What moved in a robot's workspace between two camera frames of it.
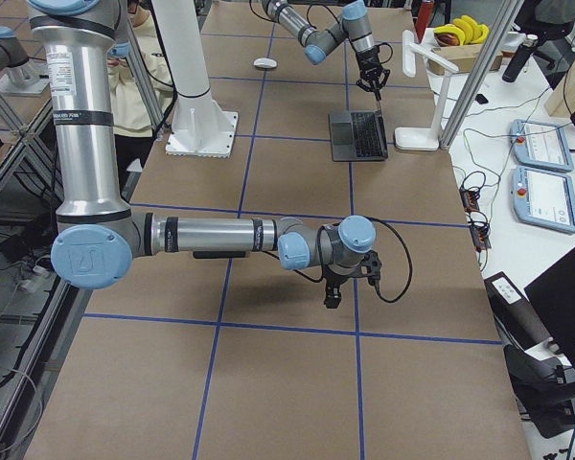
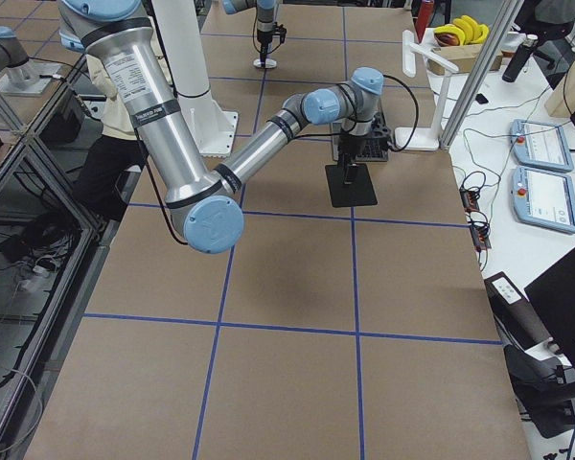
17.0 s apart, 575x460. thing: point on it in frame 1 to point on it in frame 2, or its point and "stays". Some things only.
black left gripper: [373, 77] to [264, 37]
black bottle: [519, 58] stays
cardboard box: [463, 57] stays
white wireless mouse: [264, 62] stays
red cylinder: [424, 18] stays
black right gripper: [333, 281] to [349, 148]
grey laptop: [357, 136] stays
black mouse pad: [218, 254] to [359, 193]
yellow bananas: [467, 29] stays
